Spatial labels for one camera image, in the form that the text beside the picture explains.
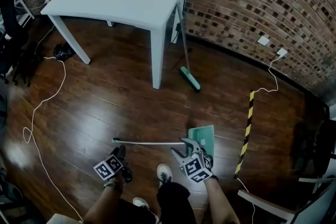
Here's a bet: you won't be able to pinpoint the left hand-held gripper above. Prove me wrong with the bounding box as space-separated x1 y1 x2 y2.
93 144 133 184

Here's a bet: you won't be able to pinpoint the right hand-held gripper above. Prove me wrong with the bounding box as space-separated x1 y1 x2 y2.
171 137 214 184

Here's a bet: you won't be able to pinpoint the green long-handled dustpan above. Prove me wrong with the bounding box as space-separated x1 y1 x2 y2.
112 124 215 159

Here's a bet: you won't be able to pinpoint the person's right forearm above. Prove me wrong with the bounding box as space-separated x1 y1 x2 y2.
203 177 241 224

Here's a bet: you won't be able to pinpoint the person's left forearm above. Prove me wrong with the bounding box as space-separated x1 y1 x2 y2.
83 180 125 224

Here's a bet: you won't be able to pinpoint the dark wooden floor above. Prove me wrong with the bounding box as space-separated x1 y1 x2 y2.
0 15 336 224

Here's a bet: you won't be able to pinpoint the white shoe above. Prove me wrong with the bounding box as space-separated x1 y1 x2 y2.
156 163 173 188
132 196 151 211

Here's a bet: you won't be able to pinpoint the person's black trousers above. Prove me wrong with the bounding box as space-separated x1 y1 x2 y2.
114 182 198 224

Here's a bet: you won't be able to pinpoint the yellow black hazard tape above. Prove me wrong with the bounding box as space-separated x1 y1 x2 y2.
233 89 256 180

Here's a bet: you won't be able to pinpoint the green broom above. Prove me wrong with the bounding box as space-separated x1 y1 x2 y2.
176 2 202 93

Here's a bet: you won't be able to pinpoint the black plastic bag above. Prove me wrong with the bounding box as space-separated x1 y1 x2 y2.
52 42 75 62

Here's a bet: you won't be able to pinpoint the black office chair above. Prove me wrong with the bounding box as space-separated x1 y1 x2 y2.
0 0 33 87

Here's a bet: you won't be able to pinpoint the long white cable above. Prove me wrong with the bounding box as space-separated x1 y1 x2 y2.
22 56 85 222

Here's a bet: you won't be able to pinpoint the white charger cable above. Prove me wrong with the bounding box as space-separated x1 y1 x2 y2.
236 54 283 224

